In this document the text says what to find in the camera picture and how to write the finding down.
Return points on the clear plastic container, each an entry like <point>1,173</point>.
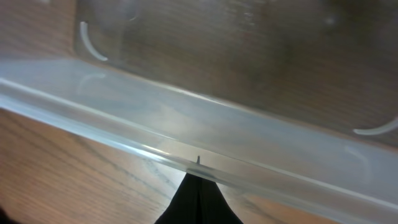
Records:
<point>294,100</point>

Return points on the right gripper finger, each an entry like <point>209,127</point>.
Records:
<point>198,201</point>

